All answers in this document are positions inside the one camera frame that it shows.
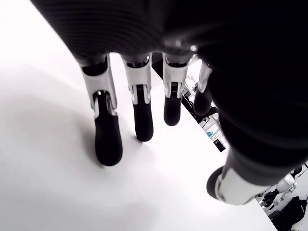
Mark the white humanoid robot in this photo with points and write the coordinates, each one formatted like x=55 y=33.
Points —
x=286 y=184

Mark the small blue object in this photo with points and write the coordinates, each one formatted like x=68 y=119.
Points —
x=209 y=133

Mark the small black box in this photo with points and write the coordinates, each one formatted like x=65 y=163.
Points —
x=219 y=145

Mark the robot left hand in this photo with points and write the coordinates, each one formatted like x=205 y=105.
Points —
x=240 y=72

